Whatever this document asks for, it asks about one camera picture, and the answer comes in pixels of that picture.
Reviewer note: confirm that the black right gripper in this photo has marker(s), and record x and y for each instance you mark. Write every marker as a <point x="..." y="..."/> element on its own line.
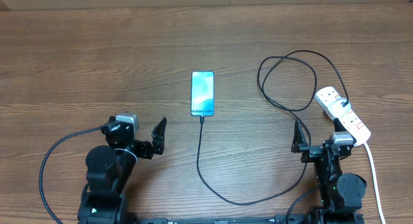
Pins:
<point x="298" y="144"/>

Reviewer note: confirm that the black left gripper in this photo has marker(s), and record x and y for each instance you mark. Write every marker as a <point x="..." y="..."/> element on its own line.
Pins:
<point x="145" y="150"/>

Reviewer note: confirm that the white power strip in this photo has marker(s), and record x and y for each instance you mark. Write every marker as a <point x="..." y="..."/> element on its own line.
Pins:
<point x="351" y="121"/>

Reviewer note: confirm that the blue Galaxy smartphone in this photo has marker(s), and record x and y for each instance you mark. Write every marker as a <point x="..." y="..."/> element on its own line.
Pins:
<point x="202" y="93"/>

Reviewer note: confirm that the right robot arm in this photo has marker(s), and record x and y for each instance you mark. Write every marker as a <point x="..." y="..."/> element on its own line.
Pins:
<point x="341" y="194"/>

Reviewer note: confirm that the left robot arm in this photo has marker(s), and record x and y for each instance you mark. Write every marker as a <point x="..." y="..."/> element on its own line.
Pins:
<point x="109" y="167"/>

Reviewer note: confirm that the white charger plug adapter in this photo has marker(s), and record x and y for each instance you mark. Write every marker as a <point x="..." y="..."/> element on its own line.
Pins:
<point x="338" y="108"/>

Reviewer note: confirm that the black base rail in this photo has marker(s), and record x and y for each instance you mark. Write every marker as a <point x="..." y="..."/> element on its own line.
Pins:
<point x="277" y="219"/>

